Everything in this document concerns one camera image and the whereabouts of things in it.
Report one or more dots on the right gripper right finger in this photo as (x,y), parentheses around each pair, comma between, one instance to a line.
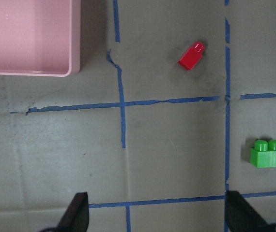
(240,216)

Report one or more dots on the red toy block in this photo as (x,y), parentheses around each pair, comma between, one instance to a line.
(192,56)

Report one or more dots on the pink plastic box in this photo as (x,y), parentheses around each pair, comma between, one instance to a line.
(40,37)

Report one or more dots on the brown paper table cover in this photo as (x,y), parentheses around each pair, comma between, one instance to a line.
(155,146)

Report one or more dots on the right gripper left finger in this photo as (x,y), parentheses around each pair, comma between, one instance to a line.
(76,218)

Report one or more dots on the green toy block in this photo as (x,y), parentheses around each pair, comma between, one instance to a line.
(263,154)

